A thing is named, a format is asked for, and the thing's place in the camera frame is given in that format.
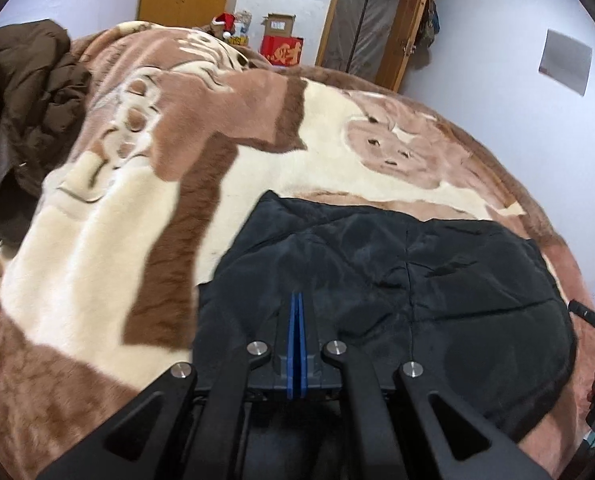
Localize clear plastic jar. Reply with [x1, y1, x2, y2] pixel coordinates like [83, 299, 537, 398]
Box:
[226, 10, 254, 46]

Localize wooden door leaf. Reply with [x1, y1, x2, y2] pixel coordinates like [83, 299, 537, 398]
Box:
[377, 0, 436, 94]

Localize brown puffer jacket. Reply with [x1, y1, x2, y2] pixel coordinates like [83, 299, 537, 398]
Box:
[0, 19, 93, 254]

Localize wooden door frame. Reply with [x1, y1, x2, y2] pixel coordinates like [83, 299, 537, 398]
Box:
[315, 0, 418, 81]

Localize hanging clothes on door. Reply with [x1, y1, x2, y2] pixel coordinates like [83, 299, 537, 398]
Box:
[410, 0, 441, 69]

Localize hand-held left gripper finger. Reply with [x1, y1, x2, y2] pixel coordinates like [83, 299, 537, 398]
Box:
[297, 291, 554, 480]
[38, 291, 299, 480]

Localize brown paw print blanket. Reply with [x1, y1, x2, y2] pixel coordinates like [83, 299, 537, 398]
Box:
[0, 20, 595, 480]

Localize red gift box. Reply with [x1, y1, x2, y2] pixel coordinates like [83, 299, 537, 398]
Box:
[260, 35, 305, 69]

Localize black puffer jacket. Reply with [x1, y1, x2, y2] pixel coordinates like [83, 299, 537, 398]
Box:
[190, 190, 579, 447]

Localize open cardboard box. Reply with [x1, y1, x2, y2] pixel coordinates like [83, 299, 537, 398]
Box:
[261, 12, 297, 39]

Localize red santa hat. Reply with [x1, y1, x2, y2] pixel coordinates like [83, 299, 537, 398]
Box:
[210, 11, 238, 39]

